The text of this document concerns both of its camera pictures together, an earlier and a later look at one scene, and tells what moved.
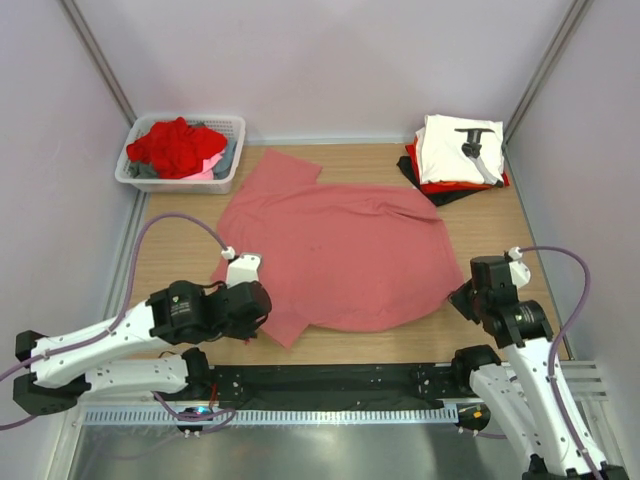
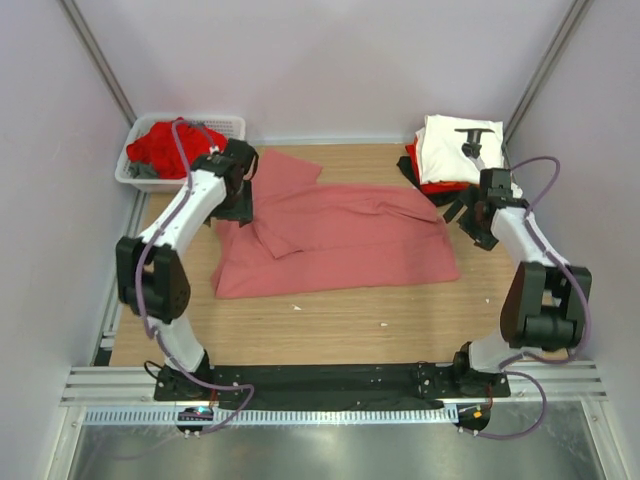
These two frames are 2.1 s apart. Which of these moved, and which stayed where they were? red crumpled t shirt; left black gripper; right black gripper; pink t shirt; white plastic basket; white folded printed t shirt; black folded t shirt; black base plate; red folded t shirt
Moved: pink t shirt; left black gripper; right black gripper
Stayed: black base plate; red crumpled t shirt; white folded printed t shirt; white plastic basket; black folded t shirt; red folded t shirt
